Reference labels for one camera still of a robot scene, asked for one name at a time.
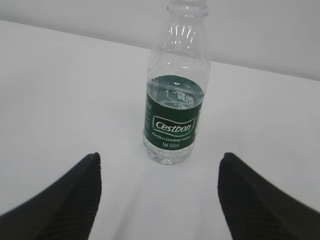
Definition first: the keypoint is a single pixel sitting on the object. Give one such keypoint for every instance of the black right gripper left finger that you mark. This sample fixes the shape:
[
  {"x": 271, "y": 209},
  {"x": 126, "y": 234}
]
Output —
[{"x": 66, "y": 210}]

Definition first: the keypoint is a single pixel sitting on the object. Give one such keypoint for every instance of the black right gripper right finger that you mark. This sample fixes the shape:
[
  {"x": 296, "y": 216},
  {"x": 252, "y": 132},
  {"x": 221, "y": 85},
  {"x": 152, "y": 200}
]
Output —
[{"x": 255, "y": 209}]

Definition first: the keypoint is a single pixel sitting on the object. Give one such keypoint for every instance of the clear green-label water bottle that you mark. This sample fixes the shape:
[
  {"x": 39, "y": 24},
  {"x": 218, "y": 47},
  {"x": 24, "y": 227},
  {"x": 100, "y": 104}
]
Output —
[{"x": 178, "y": 74}]

